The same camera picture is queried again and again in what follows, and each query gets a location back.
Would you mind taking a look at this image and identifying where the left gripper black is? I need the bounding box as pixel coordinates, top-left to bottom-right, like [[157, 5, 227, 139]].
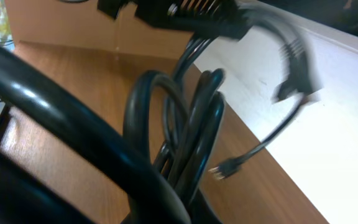
[[97, 0, 250, 39]]

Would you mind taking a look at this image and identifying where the thick black cable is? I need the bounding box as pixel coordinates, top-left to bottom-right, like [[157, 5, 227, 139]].
[[0, 30, 323, 224]]

